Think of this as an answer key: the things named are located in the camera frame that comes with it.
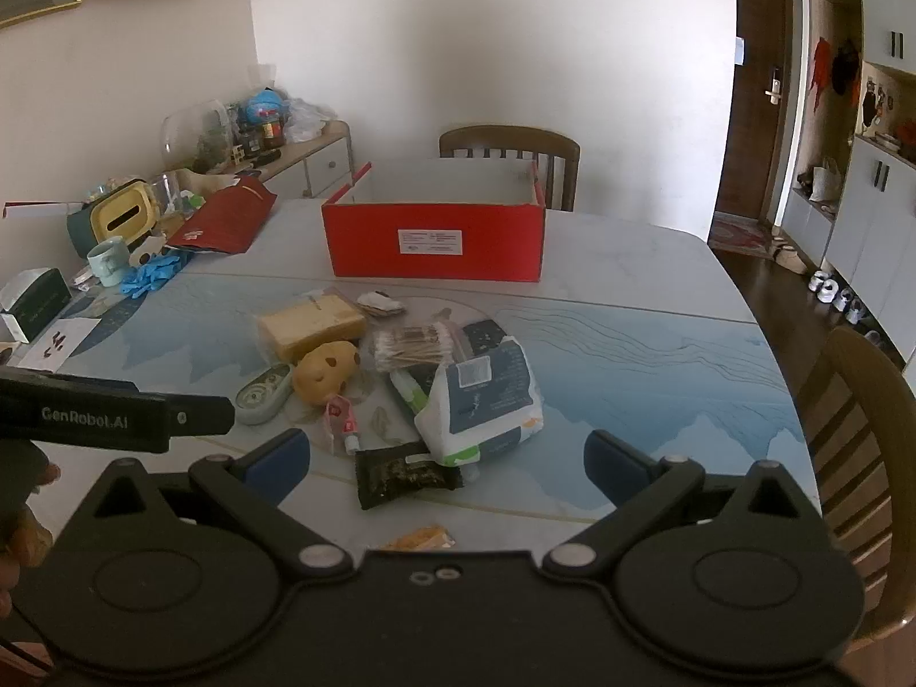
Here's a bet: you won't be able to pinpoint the black snack packet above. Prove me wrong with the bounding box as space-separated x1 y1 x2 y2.
356 444 465 511

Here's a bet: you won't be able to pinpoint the white wooden sideboard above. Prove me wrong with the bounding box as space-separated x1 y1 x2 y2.
236 120 355 202

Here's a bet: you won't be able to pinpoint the wooden slat-back chair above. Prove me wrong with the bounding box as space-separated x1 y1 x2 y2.
438 125 582 213
794 325 916 652

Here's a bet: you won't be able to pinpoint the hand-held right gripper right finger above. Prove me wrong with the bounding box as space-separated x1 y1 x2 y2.
540 429 830 579

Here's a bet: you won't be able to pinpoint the white wall cabinets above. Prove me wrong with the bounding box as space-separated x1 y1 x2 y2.
780 0 916 366

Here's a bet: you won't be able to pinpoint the dark green tissue box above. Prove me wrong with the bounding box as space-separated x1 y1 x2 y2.
0 267 73 345

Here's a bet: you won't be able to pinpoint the red doormat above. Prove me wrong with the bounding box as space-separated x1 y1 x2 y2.
708 213 774 251

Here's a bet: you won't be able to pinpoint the tan hamster toy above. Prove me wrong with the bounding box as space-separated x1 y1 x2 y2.
295 339 361 405

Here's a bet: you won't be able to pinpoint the small orange packet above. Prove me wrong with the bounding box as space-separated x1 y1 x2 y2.
379 526 455 552

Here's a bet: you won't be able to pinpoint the pale green mug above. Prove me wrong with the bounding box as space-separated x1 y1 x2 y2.
87 238 133 287

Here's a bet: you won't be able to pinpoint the yellow sponge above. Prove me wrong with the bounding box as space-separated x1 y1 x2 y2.
256 293 368 365

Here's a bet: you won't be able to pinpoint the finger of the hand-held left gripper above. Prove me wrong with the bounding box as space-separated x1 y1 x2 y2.
170 398 236 437

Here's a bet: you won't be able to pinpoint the orange hanging ornament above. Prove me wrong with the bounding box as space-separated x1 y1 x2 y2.
812 35 835 112

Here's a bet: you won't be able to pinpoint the blue gloves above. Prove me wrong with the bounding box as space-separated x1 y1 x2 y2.
120 249 193 296

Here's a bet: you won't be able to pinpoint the brown wooden door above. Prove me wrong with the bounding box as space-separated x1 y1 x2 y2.
712 0 806 230

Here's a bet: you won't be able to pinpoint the bag of cotton swabs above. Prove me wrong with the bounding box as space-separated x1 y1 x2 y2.
368 322 466 373

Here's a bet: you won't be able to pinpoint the clear plastic bag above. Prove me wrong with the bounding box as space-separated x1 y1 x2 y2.
285 96 337 144

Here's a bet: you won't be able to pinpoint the person's left hand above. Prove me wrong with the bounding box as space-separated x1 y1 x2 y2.
0 464 62 620

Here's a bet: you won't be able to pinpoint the green white packet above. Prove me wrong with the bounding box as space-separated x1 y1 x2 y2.
390 368 437 416

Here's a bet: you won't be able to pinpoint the red cardboard box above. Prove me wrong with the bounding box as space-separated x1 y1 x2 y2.
321 161 547 283

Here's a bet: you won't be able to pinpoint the white wet wipes pack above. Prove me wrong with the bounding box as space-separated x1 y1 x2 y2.
415 336 543 466

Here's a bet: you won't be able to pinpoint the small white packet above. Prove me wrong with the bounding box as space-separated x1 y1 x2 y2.
358 290 405 319

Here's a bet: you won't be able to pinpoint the white card with black marks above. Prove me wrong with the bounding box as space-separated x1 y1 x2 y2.
14 315 101 373

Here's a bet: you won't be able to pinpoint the dark grey packet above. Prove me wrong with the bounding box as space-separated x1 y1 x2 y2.
461 319 512 359

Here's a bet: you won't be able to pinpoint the blue globe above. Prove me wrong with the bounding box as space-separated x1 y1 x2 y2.
243 88 287 123

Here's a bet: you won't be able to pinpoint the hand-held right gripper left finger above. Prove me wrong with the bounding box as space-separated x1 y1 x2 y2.
61 428 355 584

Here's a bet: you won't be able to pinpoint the small red white tube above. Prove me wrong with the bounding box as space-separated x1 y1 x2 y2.
325 399 359 453

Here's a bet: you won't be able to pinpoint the red paper bag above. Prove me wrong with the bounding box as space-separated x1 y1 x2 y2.
166 175 279 255

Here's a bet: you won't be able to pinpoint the white tote bag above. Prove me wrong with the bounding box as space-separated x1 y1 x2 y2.
808 157 846 202

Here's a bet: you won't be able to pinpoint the yellow green tissue box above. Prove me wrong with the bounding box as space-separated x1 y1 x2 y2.
66 179 162 259

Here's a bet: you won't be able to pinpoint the glass dome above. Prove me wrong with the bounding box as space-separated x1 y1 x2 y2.
159 100 234 173

